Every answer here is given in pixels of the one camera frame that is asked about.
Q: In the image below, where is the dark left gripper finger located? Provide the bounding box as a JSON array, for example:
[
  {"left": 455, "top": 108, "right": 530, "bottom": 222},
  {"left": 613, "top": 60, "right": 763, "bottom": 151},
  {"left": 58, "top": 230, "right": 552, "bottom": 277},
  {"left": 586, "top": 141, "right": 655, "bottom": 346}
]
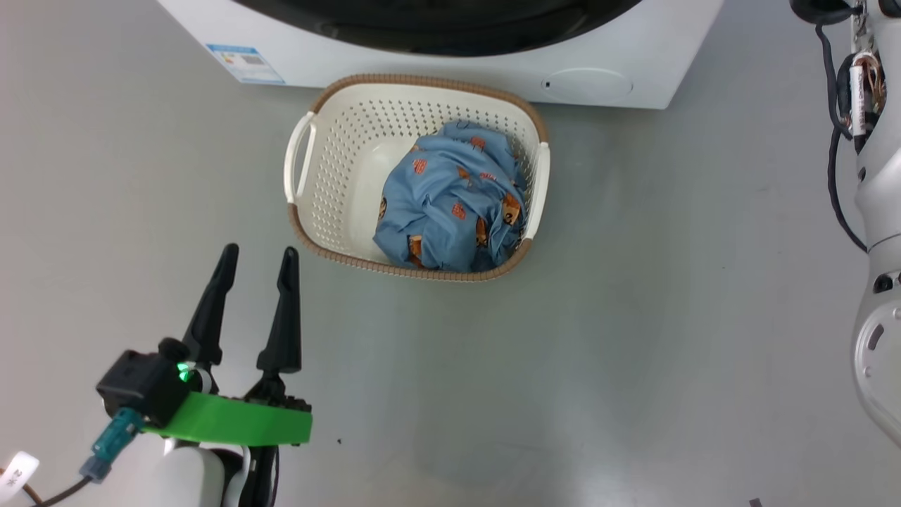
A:
[
  {"left": 256, "top": 246, "right": 303, "bottom": 376},
  {"left": 181, "top": 243, "right": 240, "bottom": 368}
]

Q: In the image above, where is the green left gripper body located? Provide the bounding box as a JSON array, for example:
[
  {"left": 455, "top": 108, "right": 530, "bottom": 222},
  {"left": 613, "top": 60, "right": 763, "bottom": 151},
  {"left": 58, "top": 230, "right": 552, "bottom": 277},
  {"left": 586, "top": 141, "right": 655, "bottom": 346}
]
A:
[{"left": 141, "top": 363, "right": 313, "bottom": 448}]

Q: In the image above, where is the blue bear print garment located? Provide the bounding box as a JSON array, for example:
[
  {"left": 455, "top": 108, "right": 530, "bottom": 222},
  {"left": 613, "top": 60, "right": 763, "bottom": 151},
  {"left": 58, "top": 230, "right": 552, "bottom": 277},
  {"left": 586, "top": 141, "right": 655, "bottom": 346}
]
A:
[{"left": 372, "top": 120, "right": 529, "bottom": 273}]

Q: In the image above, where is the black round glass machine door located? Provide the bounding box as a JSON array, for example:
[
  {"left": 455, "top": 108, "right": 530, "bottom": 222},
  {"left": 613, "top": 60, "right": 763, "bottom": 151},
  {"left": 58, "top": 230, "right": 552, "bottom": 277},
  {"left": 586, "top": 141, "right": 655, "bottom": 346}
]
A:
[{"left": 232, "top": 0, "right": 645, "bottom": 58}]

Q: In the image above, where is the cream perforated laundry basket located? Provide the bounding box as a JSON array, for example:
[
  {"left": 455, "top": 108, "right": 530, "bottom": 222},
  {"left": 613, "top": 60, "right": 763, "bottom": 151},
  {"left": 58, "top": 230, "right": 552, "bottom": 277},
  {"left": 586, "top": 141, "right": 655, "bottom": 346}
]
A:
[{"left": 284, "top": 74, "right": 550, "bottom": 282}]

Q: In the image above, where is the white front-load washing machine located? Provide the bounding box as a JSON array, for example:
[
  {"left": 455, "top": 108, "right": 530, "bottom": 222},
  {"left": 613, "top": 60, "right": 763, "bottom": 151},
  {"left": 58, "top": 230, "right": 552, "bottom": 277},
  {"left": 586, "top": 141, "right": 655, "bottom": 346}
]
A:
[{"left": 156, "top": 0, "right": 726, "bottom": 110}]

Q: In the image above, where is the blue energy label sticker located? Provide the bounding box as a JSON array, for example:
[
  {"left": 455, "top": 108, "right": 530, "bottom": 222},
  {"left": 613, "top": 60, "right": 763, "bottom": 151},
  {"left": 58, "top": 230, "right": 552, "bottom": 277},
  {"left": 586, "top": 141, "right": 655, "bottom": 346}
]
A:
[{"left": 206, "top": 44, "right": 286, "bottom": 86}]

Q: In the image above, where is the round filter cover panel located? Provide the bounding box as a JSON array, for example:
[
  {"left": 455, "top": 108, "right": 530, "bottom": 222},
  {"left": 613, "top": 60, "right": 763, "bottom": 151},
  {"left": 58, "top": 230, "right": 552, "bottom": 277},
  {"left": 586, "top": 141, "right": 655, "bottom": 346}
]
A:
[{"left": 542, "top": 68, "right": 634, "bottom": 106}]

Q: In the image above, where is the teal left camera connector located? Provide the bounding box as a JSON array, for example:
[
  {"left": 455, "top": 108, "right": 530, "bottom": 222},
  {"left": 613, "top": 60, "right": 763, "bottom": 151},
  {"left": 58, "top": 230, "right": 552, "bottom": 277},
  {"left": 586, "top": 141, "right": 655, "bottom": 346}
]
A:
[{"left": 79, "top": 407, "right": 146, "bottom": 484}]

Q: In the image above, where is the black left camera cable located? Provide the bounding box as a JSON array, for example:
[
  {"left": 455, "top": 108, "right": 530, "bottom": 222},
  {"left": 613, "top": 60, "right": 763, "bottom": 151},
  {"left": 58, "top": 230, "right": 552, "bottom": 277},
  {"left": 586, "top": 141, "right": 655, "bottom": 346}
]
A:
[{"left": 28, "top": 475, "right": 94, "bottom": 507}]

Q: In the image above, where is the white cable tag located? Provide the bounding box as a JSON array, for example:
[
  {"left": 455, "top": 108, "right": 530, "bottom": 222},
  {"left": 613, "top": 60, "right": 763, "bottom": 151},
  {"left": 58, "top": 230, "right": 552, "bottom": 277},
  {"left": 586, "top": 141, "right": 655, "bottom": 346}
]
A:
[{"left": 0, "top": 451, "right": 41, "bottom": 501}]

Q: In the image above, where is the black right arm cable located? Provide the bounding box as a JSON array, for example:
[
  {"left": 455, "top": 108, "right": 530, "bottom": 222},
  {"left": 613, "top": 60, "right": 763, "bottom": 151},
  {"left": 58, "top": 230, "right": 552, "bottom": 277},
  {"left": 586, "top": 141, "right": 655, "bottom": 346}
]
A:
[{"left": 815, "top": 21, "right": 871, "bottom": 254}]

